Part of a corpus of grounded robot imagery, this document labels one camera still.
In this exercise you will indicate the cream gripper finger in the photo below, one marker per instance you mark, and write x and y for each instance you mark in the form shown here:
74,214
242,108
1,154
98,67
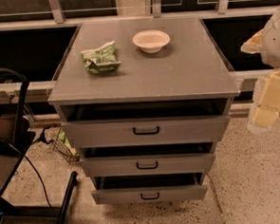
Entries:
253,45
265,108

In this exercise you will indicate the grey top drawer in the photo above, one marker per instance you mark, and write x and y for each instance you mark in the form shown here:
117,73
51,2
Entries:
129,124

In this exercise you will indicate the grey drawer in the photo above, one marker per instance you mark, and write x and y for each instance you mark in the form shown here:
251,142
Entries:
168,187
147,160
129,124

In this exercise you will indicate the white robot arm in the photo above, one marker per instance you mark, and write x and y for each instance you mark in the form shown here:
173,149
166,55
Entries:
270,52

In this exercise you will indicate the grey drawer cabinet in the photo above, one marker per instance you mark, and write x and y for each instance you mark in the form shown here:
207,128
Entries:
188,68

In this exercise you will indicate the grey middle drawer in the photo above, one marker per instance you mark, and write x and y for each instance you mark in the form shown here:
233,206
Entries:
147,160

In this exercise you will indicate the grey bottom drawer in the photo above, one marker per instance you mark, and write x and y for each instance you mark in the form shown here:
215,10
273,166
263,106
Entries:
168,187

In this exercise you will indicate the white bowl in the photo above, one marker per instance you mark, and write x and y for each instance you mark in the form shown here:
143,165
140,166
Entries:
151,41

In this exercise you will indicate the green crumpled snack bag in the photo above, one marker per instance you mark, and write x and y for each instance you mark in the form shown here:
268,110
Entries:
102,59

